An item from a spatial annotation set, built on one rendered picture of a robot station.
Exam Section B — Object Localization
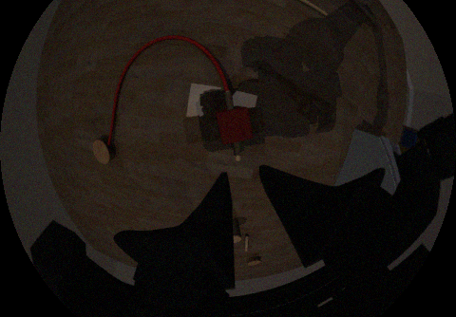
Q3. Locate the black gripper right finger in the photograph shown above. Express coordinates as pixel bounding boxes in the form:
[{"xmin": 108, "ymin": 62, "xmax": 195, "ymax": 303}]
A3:
[{"xmin": 258, "ymin": 165, "xmax": 385, "ymax": 268}]

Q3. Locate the small wooden cylinder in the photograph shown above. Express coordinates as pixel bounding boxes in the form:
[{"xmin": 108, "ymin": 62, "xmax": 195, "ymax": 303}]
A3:
[{"xmin": 232, "ymin": 219, "xmax": 242, "ymax": 242}]

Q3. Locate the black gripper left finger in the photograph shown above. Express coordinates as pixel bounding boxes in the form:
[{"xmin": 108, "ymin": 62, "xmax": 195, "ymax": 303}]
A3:
[{"xmin": 113, "ymin": 173, "xmax": 235, "ymax": 290}]

